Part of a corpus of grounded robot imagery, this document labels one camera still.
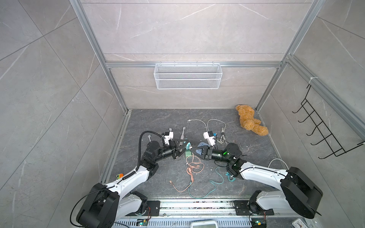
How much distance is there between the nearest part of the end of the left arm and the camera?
61 cm

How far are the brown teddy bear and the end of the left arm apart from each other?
493 mm

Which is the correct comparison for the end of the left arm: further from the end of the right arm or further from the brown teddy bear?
the brown teddy bear

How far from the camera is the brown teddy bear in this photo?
3.11 feet

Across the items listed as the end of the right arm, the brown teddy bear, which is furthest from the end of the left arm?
the brown teddy bear
